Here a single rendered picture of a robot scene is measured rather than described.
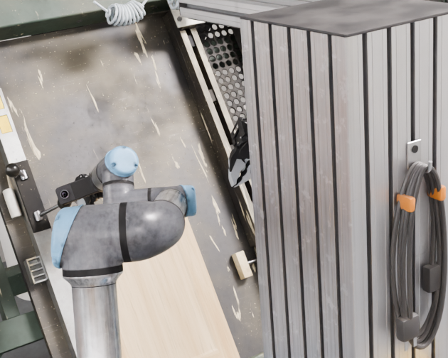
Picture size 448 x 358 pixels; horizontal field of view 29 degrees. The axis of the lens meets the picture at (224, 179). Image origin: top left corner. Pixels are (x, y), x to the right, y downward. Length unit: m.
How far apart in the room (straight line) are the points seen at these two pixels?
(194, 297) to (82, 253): 0.94
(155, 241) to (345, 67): 0.61
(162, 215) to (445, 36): 0.65
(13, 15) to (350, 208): 1.51
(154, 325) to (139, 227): 0.89
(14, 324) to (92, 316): 0.78
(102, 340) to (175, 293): 0.87
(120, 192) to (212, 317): 0.65
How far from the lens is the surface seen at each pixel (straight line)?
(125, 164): 2.06
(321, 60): 1.23
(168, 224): 1.67
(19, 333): 2.43
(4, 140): 2.47
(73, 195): 2.23
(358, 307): 1.33
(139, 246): 1.64
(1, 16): 2.55
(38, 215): 2.41
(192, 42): 2.75
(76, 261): 1.66
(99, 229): 1.64
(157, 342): 2.49
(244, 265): 2.62
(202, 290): 2.56
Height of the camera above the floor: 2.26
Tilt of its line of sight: 20 degrees down
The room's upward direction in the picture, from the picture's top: 5 degrees counter-clockwise
